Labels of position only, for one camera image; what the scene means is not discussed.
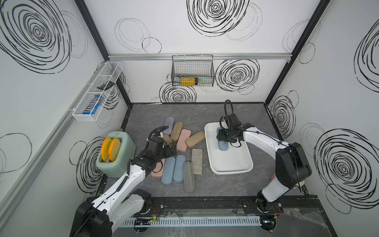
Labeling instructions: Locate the purple fabric glasses case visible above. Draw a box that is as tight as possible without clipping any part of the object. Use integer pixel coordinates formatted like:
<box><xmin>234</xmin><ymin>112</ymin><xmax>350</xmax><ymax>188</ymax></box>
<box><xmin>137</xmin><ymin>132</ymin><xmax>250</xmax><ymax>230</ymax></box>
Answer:
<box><xmin>163</xmin><ymin>116</ymin><xmax>175</xmax><ymax>135</ymax></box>

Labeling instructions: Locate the light blue glasses case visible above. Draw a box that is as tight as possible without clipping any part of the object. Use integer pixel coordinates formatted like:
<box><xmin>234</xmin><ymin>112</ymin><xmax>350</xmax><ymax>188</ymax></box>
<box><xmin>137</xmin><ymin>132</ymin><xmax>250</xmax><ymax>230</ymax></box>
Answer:
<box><xmin>173</xmin><ymin>154</ymin><xmax>187</xmax><ymax>183</ymax></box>
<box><xmin>216</xmin><ymin>127</ymin><xmax>229</xmax><ymax>151</ymax></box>
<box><xmin>161</xmin><ymin>157</ymin><xmax>176</xmax><ymax>185</ymax></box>

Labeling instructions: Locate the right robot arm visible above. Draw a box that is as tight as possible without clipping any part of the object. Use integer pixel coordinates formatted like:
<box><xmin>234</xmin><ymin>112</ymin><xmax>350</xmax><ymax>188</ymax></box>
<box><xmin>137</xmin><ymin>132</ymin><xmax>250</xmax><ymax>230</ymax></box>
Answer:
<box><xmin>216</xmin><ymin>127</ymin><xmax>312</xmax><ymax>213</ymax></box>

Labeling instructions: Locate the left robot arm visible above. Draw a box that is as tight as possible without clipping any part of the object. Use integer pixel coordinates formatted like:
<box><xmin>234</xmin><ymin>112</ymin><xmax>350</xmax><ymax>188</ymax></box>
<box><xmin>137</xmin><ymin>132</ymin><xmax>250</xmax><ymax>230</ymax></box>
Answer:
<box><xmin>69</xmin><ymin>142</ymin><xmax>177</xmax><ymax>237</ymax></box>

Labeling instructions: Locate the pink glasses case upper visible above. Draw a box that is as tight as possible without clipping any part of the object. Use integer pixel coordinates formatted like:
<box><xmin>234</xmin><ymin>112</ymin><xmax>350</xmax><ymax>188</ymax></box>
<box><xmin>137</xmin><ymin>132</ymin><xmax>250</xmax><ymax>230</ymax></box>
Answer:
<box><xmin>176</xmin><ymin>129</ymin><xmax>191</xmax><ymax>152</ymax></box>

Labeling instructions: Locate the pink glasses case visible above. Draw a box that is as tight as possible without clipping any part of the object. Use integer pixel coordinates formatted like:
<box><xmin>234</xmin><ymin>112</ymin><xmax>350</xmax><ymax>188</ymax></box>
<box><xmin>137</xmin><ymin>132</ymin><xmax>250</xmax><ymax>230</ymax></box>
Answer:
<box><xmin>151</xmin><ymin>159</ymin><xmax>166</xmax><ymax>178</ymax></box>
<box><xmin>176</xmin><ymin>129</ymin><xmax>191</xmax><ymax>152</ymax></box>

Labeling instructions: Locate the tan fabric glasses case upper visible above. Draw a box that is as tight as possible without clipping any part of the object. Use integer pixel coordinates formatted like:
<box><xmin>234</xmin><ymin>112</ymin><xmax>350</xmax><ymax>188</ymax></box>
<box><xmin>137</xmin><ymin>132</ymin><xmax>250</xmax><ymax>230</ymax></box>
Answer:
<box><xmin>170</xmin><ymin>121</ymin><xmax>184</xmax><ymax>142</ymax></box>

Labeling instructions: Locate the pink glasses case lower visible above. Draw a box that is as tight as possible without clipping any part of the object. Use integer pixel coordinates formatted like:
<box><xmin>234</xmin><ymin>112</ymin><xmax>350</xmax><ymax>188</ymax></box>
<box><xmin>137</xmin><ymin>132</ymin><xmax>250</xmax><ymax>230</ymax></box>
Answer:
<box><xmin>151</xmin><ymin>159</ymin><xmax>166</xmax><ymax>178</ymax></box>

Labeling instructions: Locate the white plastic storage tray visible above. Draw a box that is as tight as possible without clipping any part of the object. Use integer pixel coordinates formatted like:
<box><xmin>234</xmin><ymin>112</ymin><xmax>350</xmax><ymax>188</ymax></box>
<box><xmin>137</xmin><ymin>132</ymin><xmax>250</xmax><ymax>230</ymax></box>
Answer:
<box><xmin>204</xmin><ymin>122</ymin><xmax>254</xmax><ymax>175</ymax></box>

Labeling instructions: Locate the grey fabric glasses case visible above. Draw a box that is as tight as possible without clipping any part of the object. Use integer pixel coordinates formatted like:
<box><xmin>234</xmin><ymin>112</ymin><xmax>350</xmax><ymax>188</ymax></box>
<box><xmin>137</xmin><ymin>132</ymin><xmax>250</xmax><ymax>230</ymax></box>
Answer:
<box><xmin>183</xmin><ymin>162</ymin><xmax>195</xmax><ymax>193</ymax></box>

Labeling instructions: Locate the mint green toaster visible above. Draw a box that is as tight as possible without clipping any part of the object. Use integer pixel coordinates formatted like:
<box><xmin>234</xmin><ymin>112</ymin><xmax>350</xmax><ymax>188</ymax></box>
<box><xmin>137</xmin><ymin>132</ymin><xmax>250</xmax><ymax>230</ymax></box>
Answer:
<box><xmin>96</xmin><ymin>131</ymin><xmax>136</xmax><ymax>178</ymax></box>

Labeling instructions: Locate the right orange toast slice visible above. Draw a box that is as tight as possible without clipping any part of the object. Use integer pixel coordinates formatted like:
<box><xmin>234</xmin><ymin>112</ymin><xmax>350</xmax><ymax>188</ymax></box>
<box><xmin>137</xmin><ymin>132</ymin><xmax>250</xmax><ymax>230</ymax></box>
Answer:
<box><xmin>109</xmin><ymin>138</ymin><xmax>121</xmax><ymax>162</ymax></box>

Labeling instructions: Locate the orange toast slice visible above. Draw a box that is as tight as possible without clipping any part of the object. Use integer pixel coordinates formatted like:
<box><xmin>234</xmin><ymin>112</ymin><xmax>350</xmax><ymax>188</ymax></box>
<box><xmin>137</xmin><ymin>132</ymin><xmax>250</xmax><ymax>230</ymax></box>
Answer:
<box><xmin>109</xmin><ymin>138</ymin><xmax>121</xmax><ymax>162</ymax></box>
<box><xmin>100</xmin><ymin>137</ymin><xmax>112</xmax><ymax>162</ymax></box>

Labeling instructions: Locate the green item in basket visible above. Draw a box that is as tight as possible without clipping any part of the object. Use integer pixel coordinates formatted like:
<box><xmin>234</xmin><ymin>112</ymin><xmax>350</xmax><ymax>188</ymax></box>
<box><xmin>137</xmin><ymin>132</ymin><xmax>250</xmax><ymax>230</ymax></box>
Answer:
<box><xmin>197</xmin><ymin>76</ymin><xmax>214</xmax><ymax>87</ymax></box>

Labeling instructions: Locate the left orange toast slice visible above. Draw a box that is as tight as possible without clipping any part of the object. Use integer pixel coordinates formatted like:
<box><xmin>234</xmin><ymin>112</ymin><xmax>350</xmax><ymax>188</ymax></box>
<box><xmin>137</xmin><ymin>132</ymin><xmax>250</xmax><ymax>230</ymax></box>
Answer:
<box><xmin>100</xmin><ymin>137</ymin><xmax>112</xmax><ymax>162</ymax></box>

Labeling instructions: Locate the yellow item in basket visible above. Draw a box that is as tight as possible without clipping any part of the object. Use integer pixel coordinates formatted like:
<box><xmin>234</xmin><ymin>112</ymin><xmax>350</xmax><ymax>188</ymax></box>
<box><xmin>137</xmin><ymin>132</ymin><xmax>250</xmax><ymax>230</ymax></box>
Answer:
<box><xmin>181</xmin><ymin>77</ymin><xmax>197</xmax><ymax>87</ymax></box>

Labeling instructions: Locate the blue candy packet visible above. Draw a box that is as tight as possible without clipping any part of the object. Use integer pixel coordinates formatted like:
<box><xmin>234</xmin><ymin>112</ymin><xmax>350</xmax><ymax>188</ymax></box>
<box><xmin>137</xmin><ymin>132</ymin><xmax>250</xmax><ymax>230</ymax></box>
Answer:
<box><xmin>83</xmin><ymin>95</ymin><xmax>104</xmax><ymax>115</ymax></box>

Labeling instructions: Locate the black remote on shelf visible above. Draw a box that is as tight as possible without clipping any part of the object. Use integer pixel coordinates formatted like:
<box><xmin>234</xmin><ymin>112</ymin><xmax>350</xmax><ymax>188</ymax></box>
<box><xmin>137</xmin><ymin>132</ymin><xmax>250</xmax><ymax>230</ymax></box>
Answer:
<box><xmin>97</xmin><ymin>81</ymin><xmax>115</xmax><ymax>91</ymax></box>

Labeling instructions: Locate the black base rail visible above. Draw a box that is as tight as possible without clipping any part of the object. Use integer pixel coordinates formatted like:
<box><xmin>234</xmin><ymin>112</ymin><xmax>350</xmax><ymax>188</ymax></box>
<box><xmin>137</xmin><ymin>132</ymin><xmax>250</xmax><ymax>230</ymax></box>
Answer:
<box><xmin>131</xmin><ymin>195</ymin><xmax>322</xmax><ymax>216</ymax></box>

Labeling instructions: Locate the black wire wall basket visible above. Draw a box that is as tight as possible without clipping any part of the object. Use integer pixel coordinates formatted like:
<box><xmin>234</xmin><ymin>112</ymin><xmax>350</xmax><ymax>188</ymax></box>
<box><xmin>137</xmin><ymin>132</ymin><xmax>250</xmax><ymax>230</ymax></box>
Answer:
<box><xmin>171</xmin><ymin>59</ymin><xmax>215</xmax><ymax>87</ymax></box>

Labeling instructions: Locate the white slotted cable duct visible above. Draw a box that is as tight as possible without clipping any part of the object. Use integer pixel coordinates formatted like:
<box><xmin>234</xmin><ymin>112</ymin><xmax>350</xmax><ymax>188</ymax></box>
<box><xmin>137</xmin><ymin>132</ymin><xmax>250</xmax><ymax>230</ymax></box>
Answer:
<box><xmin>118</xmin><ymin>216</ymin><xmax>263</xmax><ymax>228</ymax></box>

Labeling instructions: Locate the white wire wall shelf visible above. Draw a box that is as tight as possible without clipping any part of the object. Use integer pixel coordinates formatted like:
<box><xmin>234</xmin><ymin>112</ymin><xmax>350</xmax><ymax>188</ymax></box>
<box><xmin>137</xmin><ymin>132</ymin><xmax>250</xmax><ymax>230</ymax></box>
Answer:
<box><xmin>72</xmin><ymin>61</ymin><xmax>122</xmax><ymax>122</ymax></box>

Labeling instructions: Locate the aluminium wall rail back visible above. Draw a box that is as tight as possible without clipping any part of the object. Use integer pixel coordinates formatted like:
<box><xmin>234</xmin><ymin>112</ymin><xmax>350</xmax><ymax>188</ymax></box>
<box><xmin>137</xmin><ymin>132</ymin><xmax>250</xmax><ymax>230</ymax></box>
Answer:
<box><xmin>109</xmin><ymin>53</ymin><xmax>292</xmax><ymax>61</ymax></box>

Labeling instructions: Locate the aluminium wall rail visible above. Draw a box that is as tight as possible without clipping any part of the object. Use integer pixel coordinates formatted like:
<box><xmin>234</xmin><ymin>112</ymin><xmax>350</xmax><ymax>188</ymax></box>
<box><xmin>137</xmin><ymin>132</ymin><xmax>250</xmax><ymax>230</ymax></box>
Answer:
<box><xmin>0</xmin><ymin>63</ymin><xmax>104</xmax><ymax>223</ymax></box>
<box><xmin>109</xmin><ymin>53</ymin><xmax>292</xmax><ymax>61</ymax></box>

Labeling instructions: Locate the aluminium wall rail left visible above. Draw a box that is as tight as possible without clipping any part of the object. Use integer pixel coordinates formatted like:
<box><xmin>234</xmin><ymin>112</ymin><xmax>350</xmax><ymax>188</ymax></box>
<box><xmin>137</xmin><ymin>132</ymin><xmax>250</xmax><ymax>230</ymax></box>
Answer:
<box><xmin>0</xmin><ymin>63</ymin><xmax>104</xmax><ymax>223</ymax></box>

